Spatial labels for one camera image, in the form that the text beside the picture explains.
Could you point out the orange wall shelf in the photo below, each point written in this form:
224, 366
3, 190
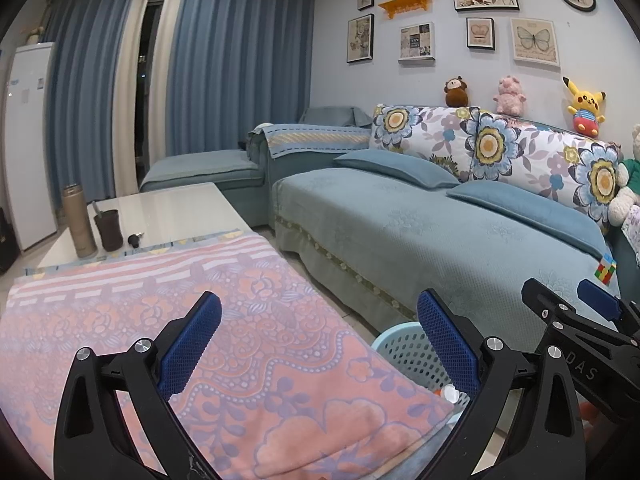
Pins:
405, 4

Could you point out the black bag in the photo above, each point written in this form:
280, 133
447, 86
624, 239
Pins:
7, 242

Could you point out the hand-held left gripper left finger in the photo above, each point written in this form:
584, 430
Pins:
192, 345

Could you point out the colourful puzzle cube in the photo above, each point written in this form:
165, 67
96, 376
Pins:
606, 270

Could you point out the teal fabric sofa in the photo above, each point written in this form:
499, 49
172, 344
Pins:
375, 210

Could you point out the floral pillow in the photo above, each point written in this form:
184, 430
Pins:
632, 232

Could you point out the black framed figure picture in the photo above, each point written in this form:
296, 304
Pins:
360, 38

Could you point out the white box picture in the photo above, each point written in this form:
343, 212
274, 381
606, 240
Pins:
416, 42

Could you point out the pink patterned blanket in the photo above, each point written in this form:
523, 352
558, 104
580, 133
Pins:
225, 310

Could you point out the person's right hand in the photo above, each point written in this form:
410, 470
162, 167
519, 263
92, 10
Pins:
590, 414

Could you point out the black key fob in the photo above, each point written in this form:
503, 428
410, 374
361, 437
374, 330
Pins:
134, 240

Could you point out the blue curtain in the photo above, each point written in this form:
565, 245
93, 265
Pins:
240, 75
85, 110

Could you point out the blue flat cushion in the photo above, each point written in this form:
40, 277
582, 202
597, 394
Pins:
395, 167
530, 210

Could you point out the white capped bottle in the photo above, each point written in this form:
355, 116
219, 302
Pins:
450, 394

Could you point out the white teddy bear green shirt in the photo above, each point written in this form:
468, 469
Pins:
627, 180

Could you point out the light blue plastic basket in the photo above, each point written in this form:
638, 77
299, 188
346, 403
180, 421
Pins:
402, 355

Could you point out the brown monkey plush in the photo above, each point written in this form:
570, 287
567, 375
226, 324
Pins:
456, 92

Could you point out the dark brown cup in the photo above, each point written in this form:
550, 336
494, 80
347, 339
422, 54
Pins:
109, 230

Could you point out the floral back cushion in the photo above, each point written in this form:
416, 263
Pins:
420, 132
505, 152
595, 175

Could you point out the yellow mouse plush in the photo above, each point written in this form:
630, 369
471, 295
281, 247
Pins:
585, 107

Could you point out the framed butterfly picture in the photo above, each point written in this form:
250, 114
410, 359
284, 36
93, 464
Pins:
535, 41

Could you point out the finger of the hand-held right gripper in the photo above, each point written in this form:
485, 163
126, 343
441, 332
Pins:
537, 296
597, 299

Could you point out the framed crown picture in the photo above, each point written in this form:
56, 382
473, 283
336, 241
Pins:
480, 33

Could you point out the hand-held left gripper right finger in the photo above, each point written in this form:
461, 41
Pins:
445, 345

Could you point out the brown thermos flask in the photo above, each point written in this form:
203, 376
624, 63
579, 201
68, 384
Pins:
79, 222

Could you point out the pink pig plush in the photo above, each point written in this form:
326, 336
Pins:
510, 96

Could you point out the beige plush toy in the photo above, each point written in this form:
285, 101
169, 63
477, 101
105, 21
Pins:
34, 35

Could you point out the white refrigerator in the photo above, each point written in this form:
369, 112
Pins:
30, 145

